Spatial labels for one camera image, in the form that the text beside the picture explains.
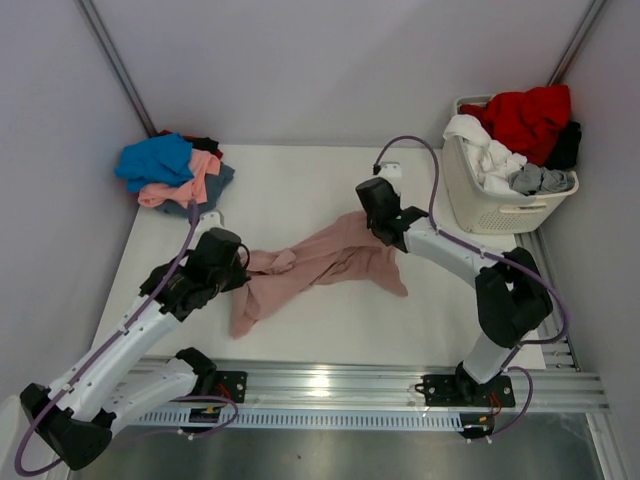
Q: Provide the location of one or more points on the white perforated laundry basket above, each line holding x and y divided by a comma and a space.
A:
481, 212

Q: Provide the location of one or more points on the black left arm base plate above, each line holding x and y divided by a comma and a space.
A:
229, 384

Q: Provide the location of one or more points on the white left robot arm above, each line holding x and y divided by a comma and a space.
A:
79, 414

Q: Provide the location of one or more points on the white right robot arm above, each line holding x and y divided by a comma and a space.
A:
511, 301

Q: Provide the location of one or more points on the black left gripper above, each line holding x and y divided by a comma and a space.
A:
239, 277

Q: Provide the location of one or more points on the white t-shirt in basket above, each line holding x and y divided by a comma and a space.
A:
491, 162

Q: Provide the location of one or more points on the aluminium frame post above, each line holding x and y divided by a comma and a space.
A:
108, 48
578, 40

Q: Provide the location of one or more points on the salmon pink t-shirt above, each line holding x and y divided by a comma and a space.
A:
202, 163

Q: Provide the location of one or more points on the black folded t-shirt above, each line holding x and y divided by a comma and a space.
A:
205, 144

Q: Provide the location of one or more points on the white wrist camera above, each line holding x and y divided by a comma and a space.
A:
210, 220
390, 171

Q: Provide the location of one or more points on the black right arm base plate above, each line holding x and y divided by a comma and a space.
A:
449, 390

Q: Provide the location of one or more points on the left aluminium frame post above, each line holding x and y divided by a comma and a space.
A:
108, 48

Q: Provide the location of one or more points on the grey t-shirt in basket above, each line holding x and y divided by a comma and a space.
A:
534, 180

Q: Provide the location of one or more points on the black t-shirt in basket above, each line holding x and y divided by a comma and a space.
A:
564, 155

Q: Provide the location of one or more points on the white slotted cable duct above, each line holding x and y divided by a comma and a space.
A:
175, 417

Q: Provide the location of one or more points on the dusty pink graphic t-shirt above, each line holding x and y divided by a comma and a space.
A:
346, 250

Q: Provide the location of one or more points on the red t-shirt in basket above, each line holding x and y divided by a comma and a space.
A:
528, 123

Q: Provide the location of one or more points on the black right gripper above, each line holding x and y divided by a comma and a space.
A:
395, 194

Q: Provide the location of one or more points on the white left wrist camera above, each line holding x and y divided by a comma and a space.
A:
210, 220

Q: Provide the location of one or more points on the right aluminium frame post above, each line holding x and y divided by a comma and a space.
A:
578, 40

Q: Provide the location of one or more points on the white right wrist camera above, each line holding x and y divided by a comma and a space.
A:
390, 171

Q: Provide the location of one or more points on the aluminium mounting rail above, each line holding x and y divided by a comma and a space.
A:
291, 385

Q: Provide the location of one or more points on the slate blue t-shirt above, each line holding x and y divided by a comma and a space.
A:
215, 186

